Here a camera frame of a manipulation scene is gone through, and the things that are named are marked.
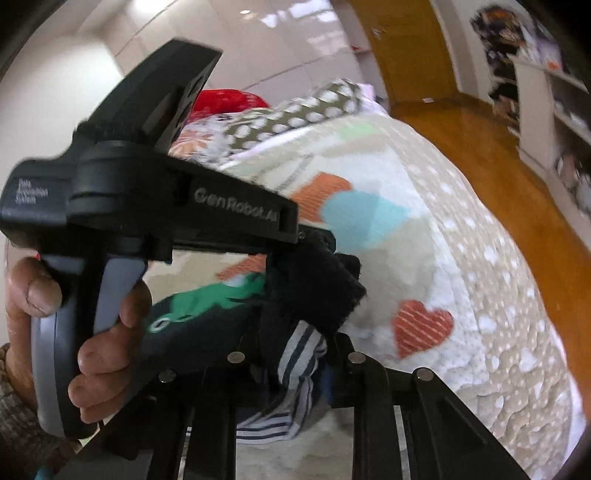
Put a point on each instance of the floral printed cloth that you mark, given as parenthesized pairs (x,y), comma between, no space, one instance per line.
(198,141)

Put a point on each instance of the white shelf unit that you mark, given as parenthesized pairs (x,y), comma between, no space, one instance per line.
(549,124)

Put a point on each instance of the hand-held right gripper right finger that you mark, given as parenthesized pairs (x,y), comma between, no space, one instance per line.
(369,392)

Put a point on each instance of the heart printed quilt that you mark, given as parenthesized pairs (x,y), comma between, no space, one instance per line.
(461,277)

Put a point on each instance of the polka dot cloth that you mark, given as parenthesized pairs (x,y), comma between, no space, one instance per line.
(286,115)

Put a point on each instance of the wooden door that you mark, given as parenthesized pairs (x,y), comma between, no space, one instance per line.
(406,50)

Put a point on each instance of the dark pants with striped waistband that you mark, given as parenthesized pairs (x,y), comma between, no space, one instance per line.
(207,323)

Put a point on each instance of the red cloth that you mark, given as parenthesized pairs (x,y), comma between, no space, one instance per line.
(226,104)

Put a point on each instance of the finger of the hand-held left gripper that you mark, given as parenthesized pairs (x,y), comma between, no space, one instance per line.
(318,237)

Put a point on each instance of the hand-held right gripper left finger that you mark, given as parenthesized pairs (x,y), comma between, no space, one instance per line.
(214,385)

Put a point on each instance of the person's left hand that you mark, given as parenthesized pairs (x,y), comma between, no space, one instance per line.
(108,360)

